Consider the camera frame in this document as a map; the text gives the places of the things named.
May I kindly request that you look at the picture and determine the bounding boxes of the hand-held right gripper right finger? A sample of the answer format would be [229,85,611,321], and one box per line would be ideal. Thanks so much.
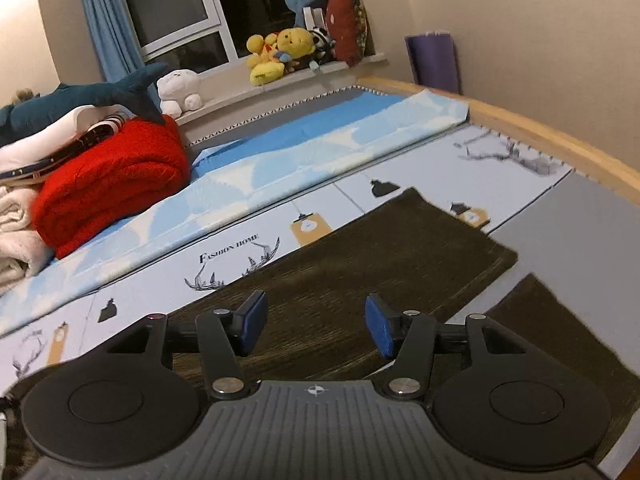
[365,293,534,403]

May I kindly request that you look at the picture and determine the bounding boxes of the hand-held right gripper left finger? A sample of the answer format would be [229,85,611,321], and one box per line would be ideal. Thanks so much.
[107,290,271,402]

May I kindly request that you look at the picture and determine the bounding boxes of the dark olive corduroy pants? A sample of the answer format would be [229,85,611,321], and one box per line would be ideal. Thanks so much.
[167,187,633,461]

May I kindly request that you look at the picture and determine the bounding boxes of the printed grey bed sheet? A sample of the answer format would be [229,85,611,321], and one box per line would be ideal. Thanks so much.
[0,85,640,480]

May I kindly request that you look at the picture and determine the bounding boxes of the blue and white blanket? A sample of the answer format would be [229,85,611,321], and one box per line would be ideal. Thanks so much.
[0,88,471,337]

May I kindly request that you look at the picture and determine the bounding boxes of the red folded blanket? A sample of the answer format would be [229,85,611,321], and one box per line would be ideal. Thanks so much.
[32,116,192,261]

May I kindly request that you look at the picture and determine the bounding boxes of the white windowsill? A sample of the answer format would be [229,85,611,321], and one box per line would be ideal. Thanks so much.
[175,52,389,127]

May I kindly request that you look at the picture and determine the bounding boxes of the cream fleece blanket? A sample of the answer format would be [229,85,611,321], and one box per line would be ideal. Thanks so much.
[0,184,55,292]

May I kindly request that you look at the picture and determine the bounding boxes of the orange-yellow bear plush toy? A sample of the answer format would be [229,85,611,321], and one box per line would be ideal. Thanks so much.
[247,33,287,86]

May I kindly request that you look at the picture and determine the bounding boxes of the purple box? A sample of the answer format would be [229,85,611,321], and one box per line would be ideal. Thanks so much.
[404,31,461,95]

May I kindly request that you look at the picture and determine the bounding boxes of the yellow round plush toy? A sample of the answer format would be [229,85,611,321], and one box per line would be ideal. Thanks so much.
[276,27,316,63]

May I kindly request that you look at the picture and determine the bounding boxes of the blue shark plush toy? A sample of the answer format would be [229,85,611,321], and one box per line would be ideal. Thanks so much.
[0,62,169,148]

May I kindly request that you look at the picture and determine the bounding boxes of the black and white plush toy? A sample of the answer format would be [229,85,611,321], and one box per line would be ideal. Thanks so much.
[306,27,337,67]

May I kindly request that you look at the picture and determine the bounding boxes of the red patterned cushion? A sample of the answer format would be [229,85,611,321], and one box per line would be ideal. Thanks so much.
[325,0,371,67]

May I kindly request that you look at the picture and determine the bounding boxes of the white framed window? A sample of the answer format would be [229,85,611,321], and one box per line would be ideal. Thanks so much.
[114,0,303,67]

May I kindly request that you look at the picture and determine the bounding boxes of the wooden bed frame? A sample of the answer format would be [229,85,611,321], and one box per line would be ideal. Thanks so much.
[357,75,640,207]

